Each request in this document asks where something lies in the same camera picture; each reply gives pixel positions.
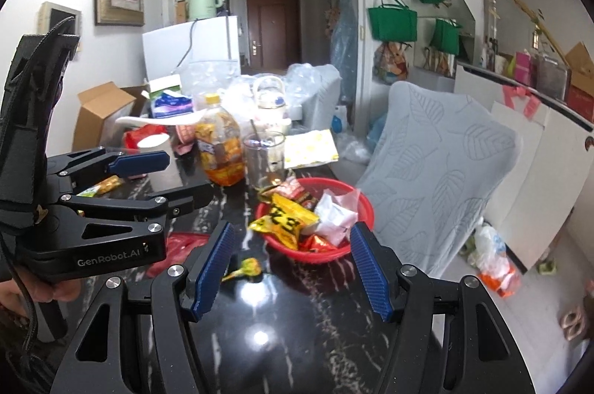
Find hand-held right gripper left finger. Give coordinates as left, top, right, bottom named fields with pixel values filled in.
left=49, top=221, right=235, bottom=394

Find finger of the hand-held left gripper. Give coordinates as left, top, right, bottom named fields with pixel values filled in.
left=44, top=146, right=171, bottom=202
left=58, top=183, right=215, bottom=258

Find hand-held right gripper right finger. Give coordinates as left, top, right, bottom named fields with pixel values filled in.
left=349, top=223, right=532, bottom=394

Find yellow green lollipop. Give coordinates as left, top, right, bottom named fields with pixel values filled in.
left=222, top=257, right=264, bottom=282

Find yellow orange snack packet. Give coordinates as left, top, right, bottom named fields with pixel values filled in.
left=76, top=175, right=126, bottom=197

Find orange red candy packet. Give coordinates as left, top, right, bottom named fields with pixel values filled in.
left=299, top=234, right=339, bottom=253

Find red plastic basket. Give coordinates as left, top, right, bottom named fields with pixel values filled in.
left=255, top=177, right=376, bottom=267

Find red snack packet orange print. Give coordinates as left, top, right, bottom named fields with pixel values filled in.
left=267, top=177, right=308, bottom=202

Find person's left hand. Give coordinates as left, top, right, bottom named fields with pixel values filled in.
left=0, top=278, right=82, bottom=323

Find pink wrapper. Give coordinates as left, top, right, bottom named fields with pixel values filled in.
left=174, top=124, right=198, bottom=156

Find blue tissue packet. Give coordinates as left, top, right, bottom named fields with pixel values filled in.
left=151, top=94, right=193, bottom=118

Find clear bag of snack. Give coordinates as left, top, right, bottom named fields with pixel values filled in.
left=316, top=188, right=360, bottom=247

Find green white box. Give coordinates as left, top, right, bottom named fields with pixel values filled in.
left=148, top=75, right=183, bottom=102

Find tea bottle yellow cap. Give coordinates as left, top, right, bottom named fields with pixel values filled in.
left=195, top=94, right=247, bottom=187

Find clear plastic container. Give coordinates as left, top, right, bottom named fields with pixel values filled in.
left=183, top=61, right=233, bottom=102

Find white fridge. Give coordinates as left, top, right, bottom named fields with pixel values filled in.
left=141, top=16, right=241, bottom=81

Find metal spoon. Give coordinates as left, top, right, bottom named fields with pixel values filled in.
left=249, top=118, right=267, bottom=153

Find glass cup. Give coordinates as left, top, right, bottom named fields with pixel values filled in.
left=242, top=131, right=286, bottom=193

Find grey covered chair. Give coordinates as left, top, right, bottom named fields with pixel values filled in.
left=355, top=81, right=520, bottom=279

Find orange plastic bag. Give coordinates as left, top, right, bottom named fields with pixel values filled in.
left=473, top=224, right=523, bottom=297

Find yellow smiley box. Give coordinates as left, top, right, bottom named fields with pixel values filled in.
left=284, top=129, right=339, bottom=169

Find blue plastic bag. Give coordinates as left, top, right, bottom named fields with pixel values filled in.
left=366, top=115, right=388, bottom=149

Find white blue bottle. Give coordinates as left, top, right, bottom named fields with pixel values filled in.
left=332, top=104, right=351, bottom=132

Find brown door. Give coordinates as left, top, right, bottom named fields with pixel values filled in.
left=246, top=0, right=301, bottom=72

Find plastic covered chair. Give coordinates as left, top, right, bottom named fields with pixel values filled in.
left=285, top=64, right=342, bottom=123

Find beige slipper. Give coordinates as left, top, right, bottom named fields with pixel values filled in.
left=559, top=308, right=576, bottom=341
left=573, top=306, right=589, bottom=336

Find white cabinet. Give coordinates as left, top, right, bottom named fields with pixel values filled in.
left=452, top=62, right=594, bottom=274

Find printed cloth bag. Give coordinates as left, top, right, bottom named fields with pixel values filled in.
left=373, top=41, right=411, bottom=86

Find pink tape strips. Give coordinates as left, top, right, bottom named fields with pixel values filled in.
left=501, top=85, right=541, bottom=116

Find plastic wrapped board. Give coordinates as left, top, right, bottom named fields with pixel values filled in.
left=330, top=0, right=360, bottom=65

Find pink box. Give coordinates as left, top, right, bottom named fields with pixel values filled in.
left=514, top=51, right=534, bottom=85

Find grey glitter box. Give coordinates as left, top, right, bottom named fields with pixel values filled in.
left=533, top=53, right=569, bottom=100

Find red box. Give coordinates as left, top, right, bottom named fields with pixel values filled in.
left=566, top=85, right=594, bottom=121

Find open cardboard box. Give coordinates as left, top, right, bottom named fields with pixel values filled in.
left=564, top=42, right=594, bottom=98

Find white wall panel box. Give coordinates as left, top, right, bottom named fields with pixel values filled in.
left=38, top=1, right=82, bottom=51

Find black cable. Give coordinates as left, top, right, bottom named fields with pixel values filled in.
left=0, top=231, right=38, bottom=358

